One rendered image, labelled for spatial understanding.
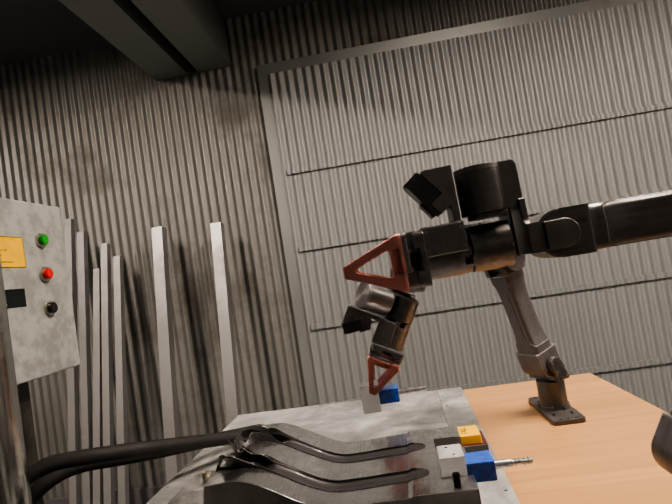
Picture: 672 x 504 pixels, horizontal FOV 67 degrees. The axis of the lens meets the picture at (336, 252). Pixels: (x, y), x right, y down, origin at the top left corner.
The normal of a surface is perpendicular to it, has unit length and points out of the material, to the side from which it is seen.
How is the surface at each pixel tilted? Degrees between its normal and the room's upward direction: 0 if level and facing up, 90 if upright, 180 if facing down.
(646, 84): 90
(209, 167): 90
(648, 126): 90
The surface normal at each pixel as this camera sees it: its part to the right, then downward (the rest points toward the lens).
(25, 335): 0.98, -0.16
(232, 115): -0.09, -0.03
